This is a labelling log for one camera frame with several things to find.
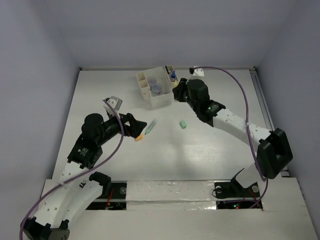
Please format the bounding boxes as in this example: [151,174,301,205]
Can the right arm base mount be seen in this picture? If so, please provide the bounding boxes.
[211,169,263,210]

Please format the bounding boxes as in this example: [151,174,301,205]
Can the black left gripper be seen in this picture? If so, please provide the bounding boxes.
[97,109,147,145]

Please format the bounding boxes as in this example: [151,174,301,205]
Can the white perforated basket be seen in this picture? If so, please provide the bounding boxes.
[136,67,174,109]

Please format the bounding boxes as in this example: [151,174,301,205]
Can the green uncapped highlighter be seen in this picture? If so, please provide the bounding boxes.
[144,119,158,135]

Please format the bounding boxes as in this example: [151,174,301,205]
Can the aluminium table edge rail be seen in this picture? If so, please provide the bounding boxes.
[249,66,291,176]

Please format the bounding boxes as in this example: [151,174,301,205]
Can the green highlighter cap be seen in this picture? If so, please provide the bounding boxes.
[179,120,187,129]

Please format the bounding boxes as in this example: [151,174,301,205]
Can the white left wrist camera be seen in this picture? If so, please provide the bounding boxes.
[102,96,123,116]

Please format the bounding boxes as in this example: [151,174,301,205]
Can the paperclip jar near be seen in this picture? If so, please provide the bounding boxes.
[150,84,163,97]

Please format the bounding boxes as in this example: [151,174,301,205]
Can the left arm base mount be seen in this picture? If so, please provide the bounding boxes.
[86,171,127,211]

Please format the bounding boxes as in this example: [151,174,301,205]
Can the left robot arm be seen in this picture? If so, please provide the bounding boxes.
[19,113,147,240]

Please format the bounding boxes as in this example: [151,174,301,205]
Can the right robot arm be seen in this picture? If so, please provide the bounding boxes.
[172,78,293,196]

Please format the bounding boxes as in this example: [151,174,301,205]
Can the orange highlighter cap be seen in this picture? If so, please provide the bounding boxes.
[134,134,144,142]

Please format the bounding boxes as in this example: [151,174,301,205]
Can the cream divided organizer far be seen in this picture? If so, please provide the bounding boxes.
[164,65,179,90]

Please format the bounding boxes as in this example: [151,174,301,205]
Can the cream divided side organizer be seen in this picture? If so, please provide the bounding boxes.
[136,71,150,102]

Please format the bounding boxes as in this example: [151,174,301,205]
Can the clear blue spray bottle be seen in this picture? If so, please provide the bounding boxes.
[170,70,176,82]

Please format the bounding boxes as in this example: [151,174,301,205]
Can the paperclip jar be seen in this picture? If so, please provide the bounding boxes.
[150,84,163,97]
[147,76,157,86]

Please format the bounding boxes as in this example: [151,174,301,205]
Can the paperclip jar far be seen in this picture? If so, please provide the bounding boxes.
[147,76,157,86]

